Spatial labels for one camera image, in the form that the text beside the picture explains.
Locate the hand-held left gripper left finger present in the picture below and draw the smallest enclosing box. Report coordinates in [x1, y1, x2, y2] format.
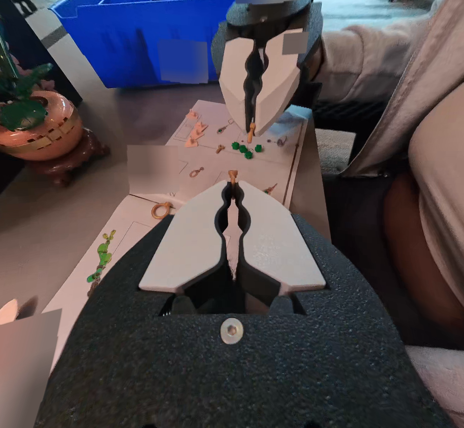
[139, 180, 236, 295]

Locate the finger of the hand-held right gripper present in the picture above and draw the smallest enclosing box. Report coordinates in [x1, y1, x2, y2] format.
[219, 36, 255, 133]
[253, 29, 304, 136]

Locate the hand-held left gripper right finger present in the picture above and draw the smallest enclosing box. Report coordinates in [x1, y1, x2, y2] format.
[236, 180, 327, 297]

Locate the grey desk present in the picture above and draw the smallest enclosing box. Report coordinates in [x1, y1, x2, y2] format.
[0, 82, 331, 428]

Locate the white instruction sheet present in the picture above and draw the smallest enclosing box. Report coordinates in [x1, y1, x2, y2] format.
[42, 99, 314, 363]

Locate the grey fabric chair seat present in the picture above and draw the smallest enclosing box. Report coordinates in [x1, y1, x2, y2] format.
[315, 129, 357, 174]

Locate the blue plastic bin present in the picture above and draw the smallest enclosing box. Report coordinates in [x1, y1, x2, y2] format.
[49, 0, 238, 89]

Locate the person's leg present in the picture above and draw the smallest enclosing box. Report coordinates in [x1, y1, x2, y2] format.
[323, 172, 464, 347]

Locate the brown pot stand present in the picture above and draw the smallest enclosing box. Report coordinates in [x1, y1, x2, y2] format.
[25, 127, 111, 186]

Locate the person's torso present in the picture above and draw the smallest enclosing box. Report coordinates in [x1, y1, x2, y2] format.
[341, 0, 464, 428]

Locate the toy plant in pink pot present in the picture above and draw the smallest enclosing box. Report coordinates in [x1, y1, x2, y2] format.
[0, 64, 85, 161]

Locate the tan toy ring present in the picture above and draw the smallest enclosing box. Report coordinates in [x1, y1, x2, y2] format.
[151, 201, 174, 219]

